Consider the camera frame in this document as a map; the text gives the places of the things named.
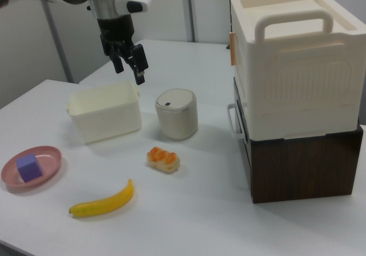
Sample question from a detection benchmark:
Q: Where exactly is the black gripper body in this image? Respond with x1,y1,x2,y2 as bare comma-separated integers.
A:
96,14,136,49

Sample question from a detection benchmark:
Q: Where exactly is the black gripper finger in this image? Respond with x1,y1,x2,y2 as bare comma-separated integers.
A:
122,43,150,86
102,40,126,74

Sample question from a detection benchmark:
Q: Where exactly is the white drawer handle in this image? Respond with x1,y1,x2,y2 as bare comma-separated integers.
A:
226,103,244,139

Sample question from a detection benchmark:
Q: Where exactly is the dark wood drawer cabinet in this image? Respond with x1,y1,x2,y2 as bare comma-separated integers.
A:
233,81,364,205

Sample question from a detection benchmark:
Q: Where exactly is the cream open plastic bin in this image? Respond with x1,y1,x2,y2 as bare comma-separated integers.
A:
66,80,143,145

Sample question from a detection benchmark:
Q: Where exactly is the cream lidded trash can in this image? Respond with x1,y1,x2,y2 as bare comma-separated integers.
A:
154,88,198,141

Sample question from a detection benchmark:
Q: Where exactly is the toy bread with orange glaze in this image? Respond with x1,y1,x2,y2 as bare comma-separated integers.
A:
146,146,181,174

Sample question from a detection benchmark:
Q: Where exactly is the pink plate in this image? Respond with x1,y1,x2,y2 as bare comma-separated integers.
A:
1,145,63,193

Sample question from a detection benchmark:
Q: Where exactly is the purple cube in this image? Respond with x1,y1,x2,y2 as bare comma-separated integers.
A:
15,153,43,183

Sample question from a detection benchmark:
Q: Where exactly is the yellow toy banana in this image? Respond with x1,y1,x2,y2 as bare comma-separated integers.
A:
68,178,135,218

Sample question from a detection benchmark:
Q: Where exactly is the cream plastic storage cabinet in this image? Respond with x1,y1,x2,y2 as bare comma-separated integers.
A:
229,0,366,141

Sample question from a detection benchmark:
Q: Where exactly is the copper cabinet door handle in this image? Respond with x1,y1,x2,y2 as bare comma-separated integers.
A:
229,31,237,67

